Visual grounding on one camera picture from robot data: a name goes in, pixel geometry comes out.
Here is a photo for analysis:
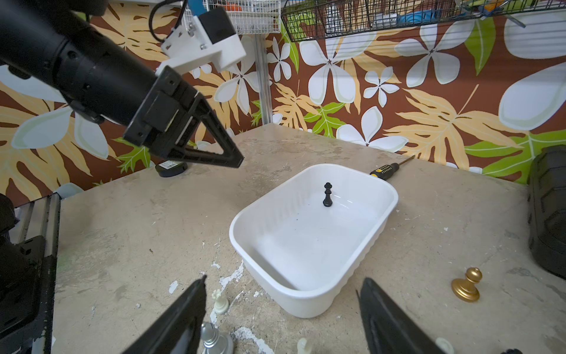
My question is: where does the round black tape measure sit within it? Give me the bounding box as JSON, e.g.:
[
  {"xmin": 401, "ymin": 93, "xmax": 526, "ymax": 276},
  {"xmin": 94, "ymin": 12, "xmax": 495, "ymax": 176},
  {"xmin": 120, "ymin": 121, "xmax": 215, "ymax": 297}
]
[{"xmin": 155, "ymin": 160, "xmax": 188, "ymax": 178}]

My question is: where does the black tool case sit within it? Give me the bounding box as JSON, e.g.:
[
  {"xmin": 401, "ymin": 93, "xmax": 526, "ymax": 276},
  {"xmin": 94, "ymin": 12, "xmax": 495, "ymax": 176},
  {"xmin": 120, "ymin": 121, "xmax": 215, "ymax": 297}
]
[{"xmin": 528, "ymin": 145, "xmax": 565, "ymax": 278}]

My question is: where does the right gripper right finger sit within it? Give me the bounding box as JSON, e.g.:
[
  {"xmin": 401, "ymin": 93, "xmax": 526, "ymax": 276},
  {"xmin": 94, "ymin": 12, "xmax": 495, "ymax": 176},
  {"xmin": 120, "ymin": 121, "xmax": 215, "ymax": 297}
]
[{"xmin": 357, "ymin": 277, "xmax": 442, "ymax": 354}]

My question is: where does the black chess piece front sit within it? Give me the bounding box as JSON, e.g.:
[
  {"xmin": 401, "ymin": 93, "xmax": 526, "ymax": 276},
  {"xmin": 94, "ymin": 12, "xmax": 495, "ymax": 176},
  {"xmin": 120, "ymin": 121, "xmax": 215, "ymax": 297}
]
[{"xmin": 323, "ymin": 182, "xmax": 333, "ymax": 207}]

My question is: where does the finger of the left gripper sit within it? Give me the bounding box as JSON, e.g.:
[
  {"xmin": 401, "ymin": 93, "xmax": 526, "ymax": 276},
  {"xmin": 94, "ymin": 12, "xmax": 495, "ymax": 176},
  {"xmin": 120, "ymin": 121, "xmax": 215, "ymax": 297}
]
[{"xmin": 167, "ymin": 94, "xmax": 244, "ymax": 168}]

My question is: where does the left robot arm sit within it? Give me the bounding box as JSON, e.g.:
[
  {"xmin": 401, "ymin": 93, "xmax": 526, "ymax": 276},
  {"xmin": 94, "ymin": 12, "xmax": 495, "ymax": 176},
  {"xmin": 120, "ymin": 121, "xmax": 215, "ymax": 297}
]
[{"xmin": 1, "ymin": 1, "xmax": 246, "ymax": 168}]

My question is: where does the silver bishop chess piece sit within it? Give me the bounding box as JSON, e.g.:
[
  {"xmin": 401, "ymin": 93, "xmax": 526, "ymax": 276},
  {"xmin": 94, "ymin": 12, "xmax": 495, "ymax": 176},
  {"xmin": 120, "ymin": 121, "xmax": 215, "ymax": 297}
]
[{"xmin": 200, "ymin": 322, "xmax": 234, "ymax": 354}]

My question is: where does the white rook chess piece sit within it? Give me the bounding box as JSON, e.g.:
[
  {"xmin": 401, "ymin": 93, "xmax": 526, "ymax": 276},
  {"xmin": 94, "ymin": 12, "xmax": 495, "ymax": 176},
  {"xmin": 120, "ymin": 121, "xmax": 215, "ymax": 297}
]
[{"xmin": 212, "ymin": 289, "xmax": 229, "ymax": 315}]

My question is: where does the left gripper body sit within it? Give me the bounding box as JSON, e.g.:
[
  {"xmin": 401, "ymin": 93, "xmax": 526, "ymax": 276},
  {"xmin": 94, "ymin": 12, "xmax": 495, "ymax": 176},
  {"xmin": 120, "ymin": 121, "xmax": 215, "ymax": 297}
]
[{"xmin": 124, "ymin": 66, "xmax": 208, "ymax": 159}]

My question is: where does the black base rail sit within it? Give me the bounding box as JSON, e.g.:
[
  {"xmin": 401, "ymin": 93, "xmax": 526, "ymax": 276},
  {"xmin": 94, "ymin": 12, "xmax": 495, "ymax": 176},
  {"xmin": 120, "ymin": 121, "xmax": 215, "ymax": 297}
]
[{"xmin": 1, "ymin": 194, "xmax": 60, "ymax": 353}]

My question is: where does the white king chess piece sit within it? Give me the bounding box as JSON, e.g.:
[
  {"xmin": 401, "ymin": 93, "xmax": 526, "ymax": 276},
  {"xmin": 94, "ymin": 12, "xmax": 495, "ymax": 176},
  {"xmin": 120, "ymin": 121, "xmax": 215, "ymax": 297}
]
[{"xmin": 297, "ymin": 338, "xmax": 313, "ymax": 354}]

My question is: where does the white wire basket left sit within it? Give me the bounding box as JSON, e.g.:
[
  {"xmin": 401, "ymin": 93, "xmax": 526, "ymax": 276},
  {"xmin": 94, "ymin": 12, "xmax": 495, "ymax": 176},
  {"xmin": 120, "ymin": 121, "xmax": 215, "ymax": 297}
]
[{"xmin": 202, "ymin": 0, "xmax": 281, "ymax": 35}]

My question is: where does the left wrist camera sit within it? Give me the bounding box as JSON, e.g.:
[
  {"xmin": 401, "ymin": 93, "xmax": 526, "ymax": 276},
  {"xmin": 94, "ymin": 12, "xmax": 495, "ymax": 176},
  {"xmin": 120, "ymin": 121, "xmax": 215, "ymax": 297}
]
[{"xmin": 156, "ymin": 1, "xmax": 246, "ymax": 75}]

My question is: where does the blue object in basket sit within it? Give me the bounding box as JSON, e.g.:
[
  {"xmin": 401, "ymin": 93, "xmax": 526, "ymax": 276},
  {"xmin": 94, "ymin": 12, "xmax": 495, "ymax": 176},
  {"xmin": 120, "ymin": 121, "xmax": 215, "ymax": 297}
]
[{"xmin": 397, "ymin": 10, "xmax": 437, "ymax": 26}]

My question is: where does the black wire basket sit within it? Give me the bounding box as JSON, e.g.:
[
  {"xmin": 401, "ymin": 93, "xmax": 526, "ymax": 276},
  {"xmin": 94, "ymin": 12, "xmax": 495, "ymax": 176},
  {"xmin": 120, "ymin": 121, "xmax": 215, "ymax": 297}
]
[{"xmin": 281, "ymin": 0, "xmax": 565, "ymax": 42}]

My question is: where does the white plastic storage box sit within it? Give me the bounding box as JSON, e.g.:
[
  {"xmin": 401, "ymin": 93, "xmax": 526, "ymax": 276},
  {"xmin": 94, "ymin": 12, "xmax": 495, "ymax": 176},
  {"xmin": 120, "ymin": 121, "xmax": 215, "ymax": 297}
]
[{"xmin": 229, "ymin": 164, "xmax": 399, "ymax": 319}]

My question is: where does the gold pawn far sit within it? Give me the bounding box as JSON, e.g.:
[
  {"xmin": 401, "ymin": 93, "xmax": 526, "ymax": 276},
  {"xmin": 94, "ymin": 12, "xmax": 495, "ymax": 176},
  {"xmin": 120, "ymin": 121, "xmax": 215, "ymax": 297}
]
[{"xmin": 451, "ymin": 267, "xmax": 483, "ymax": 302}]

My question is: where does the black yellow screwdriver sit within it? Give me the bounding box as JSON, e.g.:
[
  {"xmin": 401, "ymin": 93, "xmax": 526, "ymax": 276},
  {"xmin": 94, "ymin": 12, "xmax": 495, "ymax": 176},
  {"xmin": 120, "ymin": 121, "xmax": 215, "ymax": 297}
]
[{"xmin": 369, "ymin": 156, "xmax": 415, "ymax": 181}]

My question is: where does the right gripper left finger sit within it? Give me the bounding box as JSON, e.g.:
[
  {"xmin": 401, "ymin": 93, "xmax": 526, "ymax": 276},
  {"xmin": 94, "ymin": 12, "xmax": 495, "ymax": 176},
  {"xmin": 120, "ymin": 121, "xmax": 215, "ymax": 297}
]
[{"xmin": 124, "ymin": 276, "xmax": 206, "ymax": 354}]

